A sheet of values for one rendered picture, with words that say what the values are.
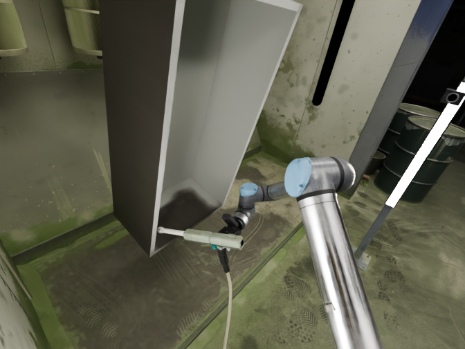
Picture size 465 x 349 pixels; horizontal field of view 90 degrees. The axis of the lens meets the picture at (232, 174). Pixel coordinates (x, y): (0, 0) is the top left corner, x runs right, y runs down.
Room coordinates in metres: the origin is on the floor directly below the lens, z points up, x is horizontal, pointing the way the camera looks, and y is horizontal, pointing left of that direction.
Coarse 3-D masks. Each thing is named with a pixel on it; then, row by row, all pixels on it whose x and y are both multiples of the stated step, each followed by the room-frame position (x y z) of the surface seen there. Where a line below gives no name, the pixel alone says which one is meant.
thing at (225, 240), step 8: (160, 232) 0.82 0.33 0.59; (168, 232) 0.81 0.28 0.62; (176, 232) 0.80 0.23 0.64; (184, 232) 0.78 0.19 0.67; (192, 232) 0.77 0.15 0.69; (200, 232) 0.76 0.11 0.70; (208, 232) 0.76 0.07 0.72; (192, 240) 0.75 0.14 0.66; (200, 240) 0.73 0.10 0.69; (208, 240) 0.72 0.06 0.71; (216, 240) 0.70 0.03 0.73; (224, 240) 0.69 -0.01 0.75; (232, 240) 0.68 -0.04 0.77; (240, 240) 0.68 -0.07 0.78; (224, 248) 0.71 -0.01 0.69; (232, 248) 0.68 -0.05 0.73; (240, 248) 0.67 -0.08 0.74; (224, 256) 0.70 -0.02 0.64; (224, 264) 0.69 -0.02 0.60
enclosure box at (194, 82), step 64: (128, 0) 0.74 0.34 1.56; (192, 0) 1.14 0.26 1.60; (256, 0) 1.24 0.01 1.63; (128, 64) 0.76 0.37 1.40; (192, 64) 1.21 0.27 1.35; (256, 64) 1.21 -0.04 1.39; (128, 128) 0.79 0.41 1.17; (192, 128) 1.33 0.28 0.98; (128, 192) 0.83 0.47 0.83; (192, 192) 1.30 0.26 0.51
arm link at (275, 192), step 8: (344, 160) 0.66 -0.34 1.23; (344, 168) 0.62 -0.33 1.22; (352, 168) 0.65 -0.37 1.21; (352, 176) 0.63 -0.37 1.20; (272, 184) 1.03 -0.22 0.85; (280, 184) 0.93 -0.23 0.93; (344, 184) 0.60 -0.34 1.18; (264, 192) 1.01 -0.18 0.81; (272, 192) 0.97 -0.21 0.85; (280, 192) 0.91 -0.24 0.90; (336, 192) 0.62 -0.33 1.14; (264, 200) 1.00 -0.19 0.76; (272, 200) 1.01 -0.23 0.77
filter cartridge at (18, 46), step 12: (0, 0) 1.32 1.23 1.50; (0, 12) 1.30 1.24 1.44; (12, 12) 1.37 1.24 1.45; (0, 24) 1.28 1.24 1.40; (12, 24) 1.35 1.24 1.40; (0, 36) 1.27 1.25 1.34; (12, 36) 1.32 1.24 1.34; (0, 48) 1.26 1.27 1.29; (12, 48) 1.30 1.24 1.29; (24, 48) 1.37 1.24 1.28
